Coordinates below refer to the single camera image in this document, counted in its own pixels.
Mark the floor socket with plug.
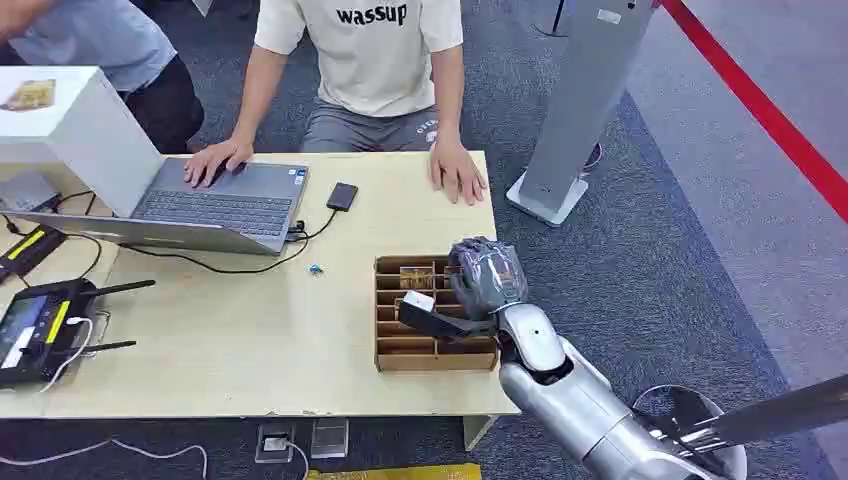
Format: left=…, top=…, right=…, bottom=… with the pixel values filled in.
left=254, top=423, right=296, bottom=465

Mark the yellow sheet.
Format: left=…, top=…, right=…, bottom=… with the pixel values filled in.
left=305, top=462, right=483, bottom=480

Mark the pale desk leg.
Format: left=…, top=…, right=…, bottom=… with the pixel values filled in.
left=462, top=415, right=499, bottom=453

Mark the leaning person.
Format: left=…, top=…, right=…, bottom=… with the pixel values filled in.
left=0, top=0, right=206, bottom=156

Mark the wooden slotted card box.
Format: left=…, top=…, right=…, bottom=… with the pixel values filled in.
left=372, top=254, right=499, bottom=374

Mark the small black external drive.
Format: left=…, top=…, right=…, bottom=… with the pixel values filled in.
left=325, top=182, right=360, bottom=213

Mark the white controller cable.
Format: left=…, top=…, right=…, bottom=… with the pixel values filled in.
left=38, top=316, right=95, bottom=393

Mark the white floor cable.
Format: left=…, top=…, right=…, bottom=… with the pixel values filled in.
left=0, top=437, right=209, bottom=480

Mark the thin black cable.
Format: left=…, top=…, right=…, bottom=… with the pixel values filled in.
left=2, top=190, right=105, bottom=283

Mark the white box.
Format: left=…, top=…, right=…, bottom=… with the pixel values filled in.
left=0, top=65, right=165, bottom=219

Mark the grey open laptop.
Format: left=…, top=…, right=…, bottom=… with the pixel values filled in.
left=0, top=156, right=311, bottom=258

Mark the dark metal bar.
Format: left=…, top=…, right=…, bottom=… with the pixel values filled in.
left=652, top=374, right=848, bottom=458

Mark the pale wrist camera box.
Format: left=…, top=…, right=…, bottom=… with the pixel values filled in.
left=402, top=290, right=437, bottom=315

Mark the short black drive cable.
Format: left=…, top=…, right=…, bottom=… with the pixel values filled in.
left=286, top=208, right=339, bottom=244

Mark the black device with yellow stripe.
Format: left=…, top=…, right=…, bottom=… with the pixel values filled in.
left=0, top=225, right=68, bottom=280

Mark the golden card on white box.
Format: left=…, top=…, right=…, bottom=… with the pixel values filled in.
left=1, top=78, right=58, bottom=113

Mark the black remote controller with antennas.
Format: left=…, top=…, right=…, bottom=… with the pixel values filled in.
left=0, top=278, right=157, bottom=391

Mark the red barrier belt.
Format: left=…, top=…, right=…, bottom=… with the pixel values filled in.
left=659, top=0, right=848, bottom=225

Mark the person's right hand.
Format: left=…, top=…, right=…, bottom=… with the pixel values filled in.
left=183, top=137, right=256, bottom=190

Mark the seated person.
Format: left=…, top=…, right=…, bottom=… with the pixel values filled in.
left=253, top=0, right=465, bottom=154

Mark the long black laptop cable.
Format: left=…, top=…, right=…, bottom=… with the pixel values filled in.
left=119, top=238, right=311, bottom=276

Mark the person's left hand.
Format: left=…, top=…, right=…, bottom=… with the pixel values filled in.
left=427, top=140, right=489, bottom=207

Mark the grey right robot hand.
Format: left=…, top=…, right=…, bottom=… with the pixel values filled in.
left=448, top=237, right=530, bottom=323

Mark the golden printed card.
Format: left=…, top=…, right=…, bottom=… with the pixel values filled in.
left=399, top=266, right=435, bottom=291

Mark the flat grey device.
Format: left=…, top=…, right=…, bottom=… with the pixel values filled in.
left=0, top=172, right=63, bottom=213

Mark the silver floor plate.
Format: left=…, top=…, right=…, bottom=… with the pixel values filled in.
left=309, top=417, right=350, bottom=460

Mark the grey standing pillar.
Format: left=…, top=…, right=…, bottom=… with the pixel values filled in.
left=506, top=0, right=658, bottom=229

